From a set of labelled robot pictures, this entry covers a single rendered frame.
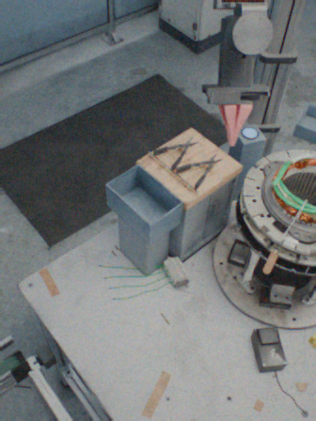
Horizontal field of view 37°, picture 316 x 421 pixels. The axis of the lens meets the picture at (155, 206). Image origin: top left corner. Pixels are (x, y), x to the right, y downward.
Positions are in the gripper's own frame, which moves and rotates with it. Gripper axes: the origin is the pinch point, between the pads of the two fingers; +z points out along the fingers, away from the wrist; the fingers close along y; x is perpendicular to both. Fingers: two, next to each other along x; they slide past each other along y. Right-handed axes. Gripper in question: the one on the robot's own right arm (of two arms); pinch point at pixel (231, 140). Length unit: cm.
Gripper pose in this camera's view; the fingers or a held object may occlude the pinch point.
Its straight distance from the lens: 83.3
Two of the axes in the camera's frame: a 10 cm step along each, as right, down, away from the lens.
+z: 0.0, 9.4, 3.4
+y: 10.0, -0.2, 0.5
